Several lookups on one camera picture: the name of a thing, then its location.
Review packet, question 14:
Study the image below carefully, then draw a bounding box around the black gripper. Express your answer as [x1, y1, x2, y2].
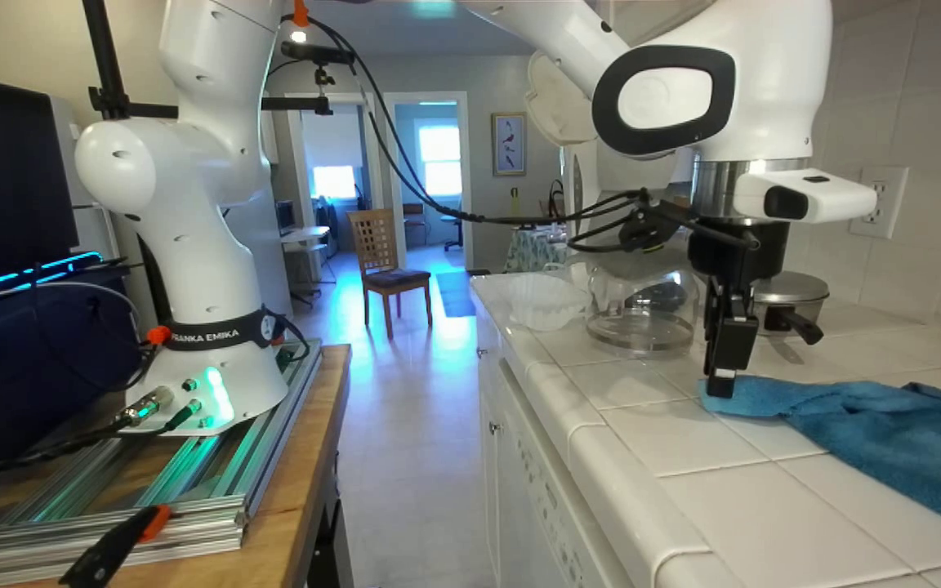
[703, 272, 763, 398]

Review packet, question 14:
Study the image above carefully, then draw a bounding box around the blue terry towel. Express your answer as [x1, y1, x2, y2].
[703, 371, 941, 546]

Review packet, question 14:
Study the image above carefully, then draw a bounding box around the small metal lidded pot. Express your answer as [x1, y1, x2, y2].
[750, 272, 835, 348]

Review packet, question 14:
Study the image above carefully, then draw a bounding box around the clear glass bowl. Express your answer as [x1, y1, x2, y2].
[580, 258, 707, 354]

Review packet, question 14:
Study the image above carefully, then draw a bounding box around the white cloth floral trim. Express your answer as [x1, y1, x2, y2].
[502, 221, 576, 275]

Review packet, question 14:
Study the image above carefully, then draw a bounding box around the white base cabinet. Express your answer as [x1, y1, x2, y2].
[473, 322, 661, 588]

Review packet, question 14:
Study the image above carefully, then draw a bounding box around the blue floor rug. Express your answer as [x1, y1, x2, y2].
[434, 268, 480, 321]

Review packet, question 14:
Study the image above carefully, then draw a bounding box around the bright room window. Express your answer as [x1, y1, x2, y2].
[310, 161, 363, 204]
[416, 116, 468, 203]

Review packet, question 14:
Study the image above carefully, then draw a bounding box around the wooden lattice chair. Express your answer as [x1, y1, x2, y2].
[347, 204, 436, 344]

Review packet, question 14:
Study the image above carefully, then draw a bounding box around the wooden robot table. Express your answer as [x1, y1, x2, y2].
[0, 341, 356, 588]

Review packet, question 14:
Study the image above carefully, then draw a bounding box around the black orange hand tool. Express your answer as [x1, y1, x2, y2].
[58, 498, 176, 588]

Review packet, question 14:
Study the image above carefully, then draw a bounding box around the dark blue bag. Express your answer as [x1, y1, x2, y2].
[0, 277, 150, 472]

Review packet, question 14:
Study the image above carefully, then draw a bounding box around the black monitor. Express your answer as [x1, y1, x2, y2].
[0, 67, 83, 294]

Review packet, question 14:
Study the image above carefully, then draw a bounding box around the white wall outlet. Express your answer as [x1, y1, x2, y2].
[847, 162, 914, 245]

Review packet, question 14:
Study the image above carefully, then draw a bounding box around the framed wall picture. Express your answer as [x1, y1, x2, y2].
[491, 106, 533, 180]

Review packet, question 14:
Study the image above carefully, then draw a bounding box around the aluminium rail frame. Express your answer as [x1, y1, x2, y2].
[0, 346, 326, 560]

